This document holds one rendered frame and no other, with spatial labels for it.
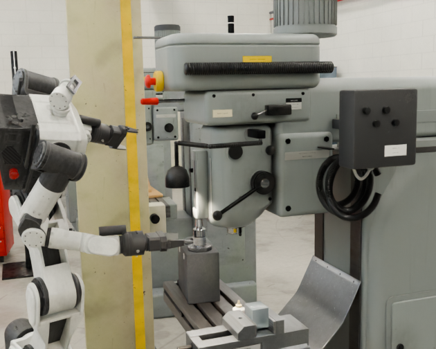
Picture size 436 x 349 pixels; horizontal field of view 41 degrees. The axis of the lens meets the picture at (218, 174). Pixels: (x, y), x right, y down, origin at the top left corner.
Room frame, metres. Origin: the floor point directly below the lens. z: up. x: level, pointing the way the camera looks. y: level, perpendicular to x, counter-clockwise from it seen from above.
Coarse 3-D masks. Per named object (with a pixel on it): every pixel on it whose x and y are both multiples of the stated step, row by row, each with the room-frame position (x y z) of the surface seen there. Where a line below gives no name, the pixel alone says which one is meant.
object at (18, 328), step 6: (24, 318) 2.44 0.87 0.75; (12, 324) 2.38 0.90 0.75; (18, 324) 2.36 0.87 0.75; (24, 324) 2.36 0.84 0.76; (6, 330) 2.38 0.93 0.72; (12, 330) 2.34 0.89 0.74; (18, 330) 2.32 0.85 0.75; (24, 330) 2.30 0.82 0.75; (30, 330) 2.32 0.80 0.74; (6, 336) 2.35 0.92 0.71; (12, 336) 2.31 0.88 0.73; (18, 336) 2.29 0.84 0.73; (6, 342) 2.33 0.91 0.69; (6, 348) 2.34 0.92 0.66
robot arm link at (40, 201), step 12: (36, 192) 1.85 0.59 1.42; (48, 192) 1.84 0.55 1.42; (24, 204) 1.88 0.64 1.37; (36, 204) 1.85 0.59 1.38; (48, 204) 1.86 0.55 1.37; (24, 216) 1.86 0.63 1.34; (36, 216) 1.87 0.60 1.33; (48, 216) 1.99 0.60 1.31; (24, 228) 1.87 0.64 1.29; (36, 228) 1.87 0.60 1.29; (24, 240) 1.87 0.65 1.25; (36, 240) 1.88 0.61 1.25
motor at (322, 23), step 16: (288, 0) 1.81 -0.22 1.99; (304, 0) 1.79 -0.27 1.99; (320, 0) 1.79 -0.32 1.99; (336, 0) 1.85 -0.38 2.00; (288, 16) 1.81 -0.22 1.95; (304, 16) 1.79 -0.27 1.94; (320, 16) 1.79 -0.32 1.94; (336, 16) 1.85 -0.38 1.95; (288, 32) 1.81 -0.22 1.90; (304, 32) 1.78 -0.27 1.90; (320, 32) 1.79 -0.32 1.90; (336, 32) 1.85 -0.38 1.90
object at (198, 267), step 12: (192, 240) 2.16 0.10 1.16; (180, 252) 2.17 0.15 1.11; (192, 252) 2.05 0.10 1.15; (204, 252) 2.04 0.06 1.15; (216, 252) 2.04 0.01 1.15; (180, 264) 2.18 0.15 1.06; (192, 264) 2.02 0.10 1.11; (204, 264) 2.03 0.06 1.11; (216, 264) 2.04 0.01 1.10; (180, 276) 2.19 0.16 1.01; (192, 276) 2.02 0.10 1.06; (204, 276) 2.03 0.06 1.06; (216, 276) 2.04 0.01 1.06; (192, 288) 2.02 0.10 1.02; (204, 288) 2.03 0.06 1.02; (216, 288) 2.04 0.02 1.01; (192, 300) 2.02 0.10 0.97; (204, 300) 2.03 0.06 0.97; (216, 300) 2.04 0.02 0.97
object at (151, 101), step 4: (140, 100) 1.81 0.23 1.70; (144, 100) 1.81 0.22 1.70; (148, 100) 1.81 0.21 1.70; (152, 100) 1.81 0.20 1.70; (156, 100) 1.82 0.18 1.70; (160, 100) 1.83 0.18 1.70; (164, 100) 1.83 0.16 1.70; (168, 100) 1.83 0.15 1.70; (172, 100) 1.84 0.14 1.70; (176, 100) 1.84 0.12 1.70; (180, 100) 1.85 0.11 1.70; (184, 100) 1.85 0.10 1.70; (144, 104) 1.81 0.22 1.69; (148, 104) 1.81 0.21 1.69; (152, 104) 1.82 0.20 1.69; (156, 104) 1.82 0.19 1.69
